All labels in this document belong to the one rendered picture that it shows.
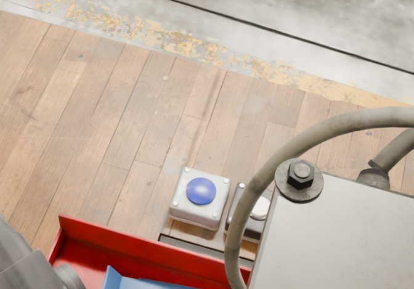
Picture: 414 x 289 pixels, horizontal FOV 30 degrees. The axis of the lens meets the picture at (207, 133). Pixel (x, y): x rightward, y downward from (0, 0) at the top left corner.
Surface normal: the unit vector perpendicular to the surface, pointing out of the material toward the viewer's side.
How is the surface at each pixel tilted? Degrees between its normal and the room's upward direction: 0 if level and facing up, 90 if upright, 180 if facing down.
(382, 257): 0
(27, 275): 22
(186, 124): 0
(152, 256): 90
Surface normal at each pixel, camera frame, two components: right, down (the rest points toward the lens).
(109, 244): -0.27, 0.78
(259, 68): 0.07, -0.58
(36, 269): 0.32, -0.29
